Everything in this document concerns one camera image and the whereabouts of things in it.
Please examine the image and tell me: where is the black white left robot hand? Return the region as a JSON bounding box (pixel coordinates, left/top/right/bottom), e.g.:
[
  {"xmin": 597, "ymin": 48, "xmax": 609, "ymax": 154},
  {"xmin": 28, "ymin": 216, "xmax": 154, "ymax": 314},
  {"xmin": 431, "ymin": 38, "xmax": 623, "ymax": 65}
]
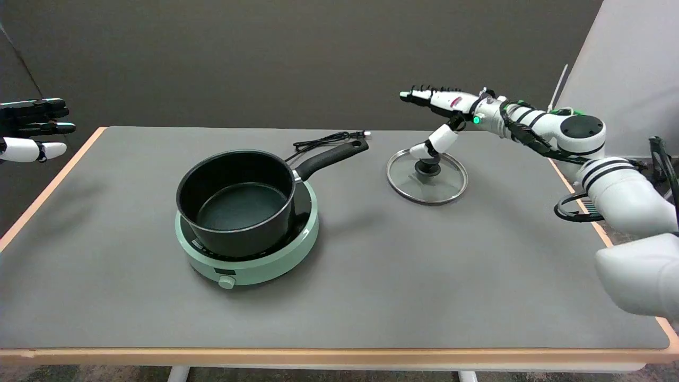
[{"xmin": 0, "ymin": 98, "xmax": 76, "ymax": 164}]

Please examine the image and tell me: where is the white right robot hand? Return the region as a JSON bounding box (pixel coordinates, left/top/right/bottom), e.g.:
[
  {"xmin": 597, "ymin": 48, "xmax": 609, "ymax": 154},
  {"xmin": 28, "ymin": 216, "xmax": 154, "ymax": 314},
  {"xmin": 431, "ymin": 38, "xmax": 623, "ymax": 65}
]
[{"xmin": 399, "ymin": 85, "xmax": 488, "ymax": 160}]

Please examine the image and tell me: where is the black soup pot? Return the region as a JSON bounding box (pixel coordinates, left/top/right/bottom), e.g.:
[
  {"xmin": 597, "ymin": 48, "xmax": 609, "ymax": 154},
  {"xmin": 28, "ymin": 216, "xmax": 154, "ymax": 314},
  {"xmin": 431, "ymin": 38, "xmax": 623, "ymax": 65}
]
[{"xmin": 176, "ymin": 139, "xmax": 370, "ymax": 258}]

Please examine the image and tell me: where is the glass pot lid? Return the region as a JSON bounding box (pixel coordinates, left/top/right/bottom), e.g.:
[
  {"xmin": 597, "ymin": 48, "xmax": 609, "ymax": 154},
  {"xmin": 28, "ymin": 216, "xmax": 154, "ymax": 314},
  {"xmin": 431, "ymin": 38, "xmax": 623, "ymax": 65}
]
[{"xmin": 386, "ymin": 149, "xmax": 469, "ymax": 205}]

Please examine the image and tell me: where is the mint green induction cooker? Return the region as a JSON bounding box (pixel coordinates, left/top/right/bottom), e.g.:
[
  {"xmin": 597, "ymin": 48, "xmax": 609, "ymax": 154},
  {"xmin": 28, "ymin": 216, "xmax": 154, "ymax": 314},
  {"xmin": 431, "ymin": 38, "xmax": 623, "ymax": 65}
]
[{"xmin": 175, "ymin": 180, "xmax": 320, "ymax": 290}]

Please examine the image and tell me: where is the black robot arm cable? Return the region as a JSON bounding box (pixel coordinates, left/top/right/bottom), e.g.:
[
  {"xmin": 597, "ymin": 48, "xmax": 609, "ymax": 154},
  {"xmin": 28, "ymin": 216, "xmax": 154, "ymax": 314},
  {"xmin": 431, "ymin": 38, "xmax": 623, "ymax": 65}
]
[{"xmin": 477, "ymin": 88, "xmax": 679, "ymax": 223}]

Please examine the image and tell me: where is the green robot arm cable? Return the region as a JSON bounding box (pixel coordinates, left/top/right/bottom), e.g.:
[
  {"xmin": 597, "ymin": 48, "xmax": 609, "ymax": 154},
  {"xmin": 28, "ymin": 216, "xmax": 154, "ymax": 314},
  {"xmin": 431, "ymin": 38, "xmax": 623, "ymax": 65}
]
[{"xmin": 509, "ymin": 100, "xmax": 587, "ymax": 117}]

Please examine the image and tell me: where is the black cooker power cord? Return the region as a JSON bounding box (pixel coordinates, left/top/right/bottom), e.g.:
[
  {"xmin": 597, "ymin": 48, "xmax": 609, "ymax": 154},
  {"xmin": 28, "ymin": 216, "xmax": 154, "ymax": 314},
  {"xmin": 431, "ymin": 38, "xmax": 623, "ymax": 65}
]
[{"xmin": 285, "ymin": 131, "xmax": 372, "ymax": 162}]

